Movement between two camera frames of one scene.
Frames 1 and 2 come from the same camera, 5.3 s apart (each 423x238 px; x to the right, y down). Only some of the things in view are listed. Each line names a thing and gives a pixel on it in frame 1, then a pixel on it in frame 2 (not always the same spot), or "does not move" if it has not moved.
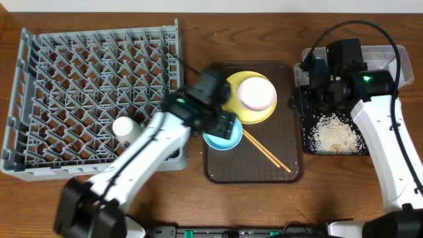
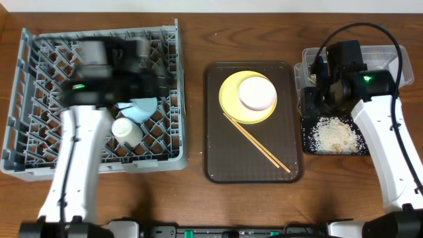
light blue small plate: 224,144 -> 141,109
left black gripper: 223,125 -> 158,79
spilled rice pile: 334,135 does not move
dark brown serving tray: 270,152 does not move
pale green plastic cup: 125,129 does not move
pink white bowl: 257,94 does not move
